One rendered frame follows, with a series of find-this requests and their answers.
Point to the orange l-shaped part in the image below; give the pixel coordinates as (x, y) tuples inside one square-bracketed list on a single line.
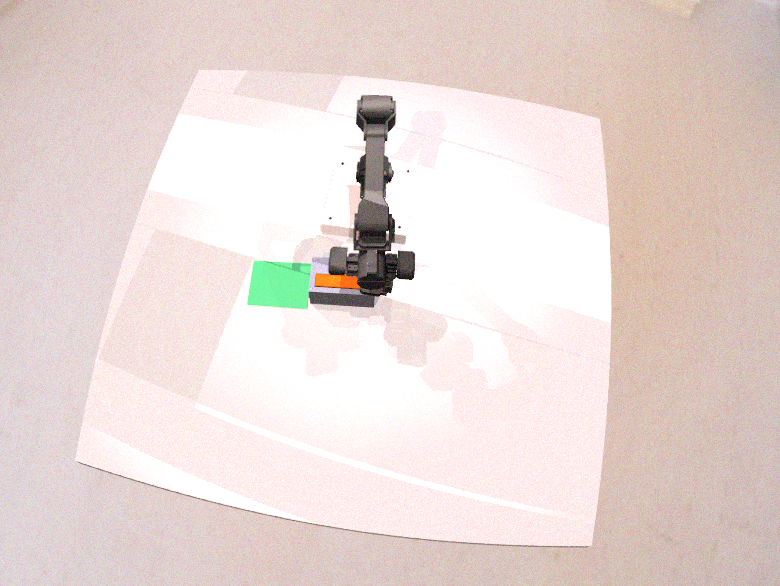
[(336, 281)]

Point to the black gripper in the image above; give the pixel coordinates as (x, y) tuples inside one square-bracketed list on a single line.
[(340, 264)]

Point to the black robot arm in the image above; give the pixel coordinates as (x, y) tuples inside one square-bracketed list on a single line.
[(375, 116)]

